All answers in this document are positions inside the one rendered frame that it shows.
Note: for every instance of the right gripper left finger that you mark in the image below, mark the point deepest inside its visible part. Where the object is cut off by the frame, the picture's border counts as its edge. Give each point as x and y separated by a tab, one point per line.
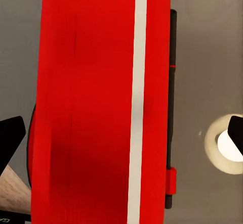
12	132

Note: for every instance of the radio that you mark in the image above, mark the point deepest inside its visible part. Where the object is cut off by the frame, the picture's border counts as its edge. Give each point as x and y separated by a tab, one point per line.
99	140

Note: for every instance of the coffee table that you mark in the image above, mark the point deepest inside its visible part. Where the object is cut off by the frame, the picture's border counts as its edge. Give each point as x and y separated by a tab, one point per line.
208	91

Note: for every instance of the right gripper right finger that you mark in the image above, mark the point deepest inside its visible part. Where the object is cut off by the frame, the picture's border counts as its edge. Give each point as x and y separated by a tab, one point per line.
235	131

